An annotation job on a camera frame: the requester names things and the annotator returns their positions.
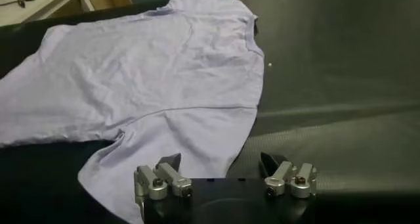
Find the lavender t-shirt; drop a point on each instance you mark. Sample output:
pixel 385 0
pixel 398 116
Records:
pixel 147 80

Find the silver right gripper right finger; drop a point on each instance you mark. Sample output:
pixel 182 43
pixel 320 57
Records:
pixel 285 176

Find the large black table cover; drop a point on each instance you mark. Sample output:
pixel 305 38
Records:
pixel 328 48

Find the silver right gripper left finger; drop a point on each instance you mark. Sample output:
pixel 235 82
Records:
pixel 164 179

